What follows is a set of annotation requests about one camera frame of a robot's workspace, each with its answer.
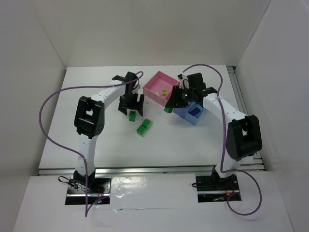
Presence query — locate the aluminium front rail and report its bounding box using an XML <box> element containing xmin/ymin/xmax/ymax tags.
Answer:
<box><xmin>37</xmin><ymin>164</ymin><xmax>266</xmax><ymax>176</ymax></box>

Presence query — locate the green stepped lego brick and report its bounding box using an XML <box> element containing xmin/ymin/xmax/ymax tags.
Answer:
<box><xmin>128</xmin><ymin>111</ymin><xmax>137</xmax><ymax>122</ymax></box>

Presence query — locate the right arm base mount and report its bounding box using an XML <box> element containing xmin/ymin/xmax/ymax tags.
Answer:
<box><xmin>191</xmin><ymin>175</ymin><xmax>241</xmax><ymax>203</ymax></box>

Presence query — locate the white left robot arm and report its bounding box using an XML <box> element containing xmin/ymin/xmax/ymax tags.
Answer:
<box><xmin>73</xmin><ymin>72</ymin><xmax>144</xmax><ymax>188</ymax></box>

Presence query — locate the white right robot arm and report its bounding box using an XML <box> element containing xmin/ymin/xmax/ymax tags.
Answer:
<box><xmin>166</xmin><ymin>73</ymin><xmax>262</xmax><ymax>190</ymax></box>

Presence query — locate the light blue container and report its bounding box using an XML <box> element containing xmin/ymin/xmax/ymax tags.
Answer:
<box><xmin>184</xmin><ymin>102</ymin><xmax>205</xmax><ymax>126</ymax></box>

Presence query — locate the purple-blue container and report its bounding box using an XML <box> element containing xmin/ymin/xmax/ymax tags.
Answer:
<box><xmin>173</xmin><ymin>102</ymin><xmax>192</xmax><ymax>118</ymax></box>

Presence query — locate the green and yellow lego stack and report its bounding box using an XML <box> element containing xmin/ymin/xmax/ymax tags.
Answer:
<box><xmin>136</xmin><ymin>118</ymin><xmax>153</xmax><ymax>137</ymax></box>

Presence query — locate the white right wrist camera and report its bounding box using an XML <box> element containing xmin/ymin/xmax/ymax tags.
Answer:
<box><xmin>177</xmin><ymin>74</ymin><xmax>190</xmax><ymax>89</ymax></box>

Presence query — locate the aluminium side rail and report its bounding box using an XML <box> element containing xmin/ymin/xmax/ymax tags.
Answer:
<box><xmin>226</xmin><ymin>66</ymin><xmax>265</xmax><ymax>170</ymax></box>

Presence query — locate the large pink container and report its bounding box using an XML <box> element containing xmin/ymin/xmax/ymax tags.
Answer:
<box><xmin>143</xmin><ymin>71</ymin><xmax>180</xmax><ymax>106</ymax></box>

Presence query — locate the dark purple lego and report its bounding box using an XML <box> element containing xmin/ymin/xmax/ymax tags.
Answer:
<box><xmin>189</xmin><ymin>107</ymin><xmax>201</xmax><ymax>116</ymax></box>

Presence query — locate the yellow-green sloped lego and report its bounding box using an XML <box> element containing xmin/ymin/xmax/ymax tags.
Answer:
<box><xmin>162</xmin><ymin>89</ymin><xmax>168</xmax><ymax>96</ymax></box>

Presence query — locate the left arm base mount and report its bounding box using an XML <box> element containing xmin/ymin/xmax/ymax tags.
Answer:
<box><xmin>58</xmin><ymin>175</ymin><xmax>112</xmax><ymax>205</ymax></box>

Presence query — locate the small green lego brick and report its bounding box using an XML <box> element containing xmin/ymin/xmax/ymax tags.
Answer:
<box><xmin>164</xmin><ymin>107</ymin><xmax>173</xmax><ymax>113</ymax></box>

